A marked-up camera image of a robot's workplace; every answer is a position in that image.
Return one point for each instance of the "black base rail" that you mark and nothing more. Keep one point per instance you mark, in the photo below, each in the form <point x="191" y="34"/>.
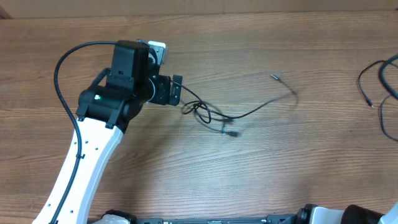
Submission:
<point x="116" y="216"/>

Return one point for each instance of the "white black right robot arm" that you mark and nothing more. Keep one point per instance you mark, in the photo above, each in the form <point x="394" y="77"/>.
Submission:
<point x="352" y="214"/>

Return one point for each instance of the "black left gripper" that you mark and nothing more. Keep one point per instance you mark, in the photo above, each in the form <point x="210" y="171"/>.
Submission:
<point x="163" y="97"/>

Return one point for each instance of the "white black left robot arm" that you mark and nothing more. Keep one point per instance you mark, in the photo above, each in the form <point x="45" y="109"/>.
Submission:
<point x="105" y="109"/>

